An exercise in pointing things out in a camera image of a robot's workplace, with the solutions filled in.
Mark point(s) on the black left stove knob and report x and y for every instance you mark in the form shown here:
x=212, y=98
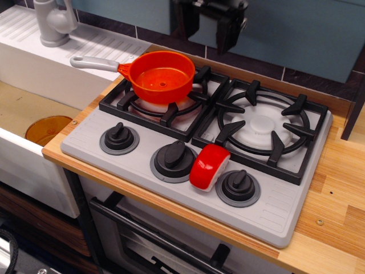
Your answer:
x=119, y=140

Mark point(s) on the black middle stove knob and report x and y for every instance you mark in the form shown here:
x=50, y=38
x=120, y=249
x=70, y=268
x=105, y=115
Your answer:
x=172, y=163

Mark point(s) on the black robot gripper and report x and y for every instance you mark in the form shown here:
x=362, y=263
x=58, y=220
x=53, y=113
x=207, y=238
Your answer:
x=229, y=17

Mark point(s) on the black right stove knob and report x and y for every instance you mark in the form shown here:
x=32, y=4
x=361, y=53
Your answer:
x=238, y=189

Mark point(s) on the toy oven door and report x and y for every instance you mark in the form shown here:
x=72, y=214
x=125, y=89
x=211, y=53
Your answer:
x=144, y=240

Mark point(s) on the white toy sink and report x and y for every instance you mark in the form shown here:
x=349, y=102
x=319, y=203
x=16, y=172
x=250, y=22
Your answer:
x=38, y=82

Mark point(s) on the black burner grate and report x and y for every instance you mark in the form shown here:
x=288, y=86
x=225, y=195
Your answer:
x=309, y=124
x=162, y=105

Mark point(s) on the red white toy sushi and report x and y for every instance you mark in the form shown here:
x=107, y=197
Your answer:
x=208, y=167

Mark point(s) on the black stove knob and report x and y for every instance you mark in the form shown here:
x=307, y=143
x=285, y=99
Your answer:
x=238, y=189
x=172, y=163
x=119, y=140

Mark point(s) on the grey toy stove top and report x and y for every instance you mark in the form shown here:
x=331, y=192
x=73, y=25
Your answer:
x=271, y=219

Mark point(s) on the black right burner grate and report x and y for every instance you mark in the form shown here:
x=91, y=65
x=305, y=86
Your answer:
x=309, y=124

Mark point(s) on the white right burner disc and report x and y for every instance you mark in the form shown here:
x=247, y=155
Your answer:
x=260, y=122

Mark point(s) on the orange translucent plate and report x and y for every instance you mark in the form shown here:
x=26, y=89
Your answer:
x=45, y=129

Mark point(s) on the grey toy faucet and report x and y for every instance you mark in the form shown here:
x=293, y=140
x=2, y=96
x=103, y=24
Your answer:
x=55, y=25

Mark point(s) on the black left burner grate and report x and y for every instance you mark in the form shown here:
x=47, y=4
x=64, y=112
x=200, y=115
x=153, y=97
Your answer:
x=162, y=105

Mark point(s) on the orange toy pot grey handle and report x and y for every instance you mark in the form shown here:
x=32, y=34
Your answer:
x=159, y=77

